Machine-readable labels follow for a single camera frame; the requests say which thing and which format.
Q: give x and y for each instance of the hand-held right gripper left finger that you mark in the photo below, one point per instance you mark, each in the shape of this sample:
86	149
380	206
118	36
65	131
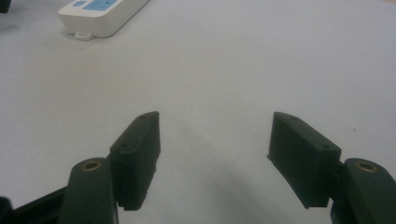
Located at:
134	161

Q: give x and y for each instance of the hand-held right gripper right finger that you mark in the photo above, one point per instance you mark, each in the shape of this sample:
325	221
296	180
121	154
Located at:
303	158

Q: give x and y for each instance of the white power strip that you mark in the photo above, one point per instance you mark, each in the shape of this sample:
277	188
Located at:
99	17

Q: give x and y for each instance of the black object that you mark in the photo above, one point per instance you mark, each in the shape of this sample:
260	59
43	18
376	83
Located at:
4	5

